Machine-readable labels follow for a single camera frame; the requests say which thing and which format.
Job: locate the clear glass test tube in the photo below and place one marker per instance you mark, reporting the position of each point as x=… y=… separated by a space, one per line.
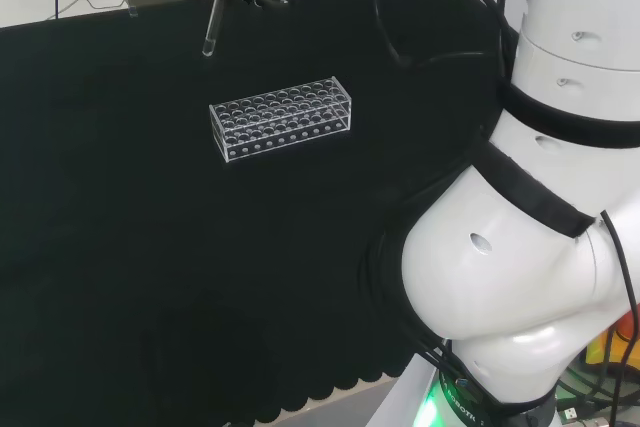
x=214 y=27

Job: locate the clear acrylic test tube rack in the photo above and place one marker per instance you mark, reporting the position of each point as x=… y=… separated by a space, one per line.
x=280 y=122

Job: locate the black bench cloth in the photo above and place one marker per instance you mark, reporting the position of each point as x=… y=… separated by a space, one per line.
x=150 y=247

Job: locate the yellow emergency stop button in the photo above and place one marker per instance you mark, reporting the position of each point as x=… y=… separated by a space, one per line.
x=600 y=347

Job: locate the silver plug connector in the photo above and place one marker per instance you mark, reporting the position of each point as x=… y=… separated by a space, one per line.
x=571 y=413

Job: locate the grey base plate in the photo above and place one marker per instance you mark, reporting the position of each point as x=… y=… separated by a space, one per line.
x=400 y=397

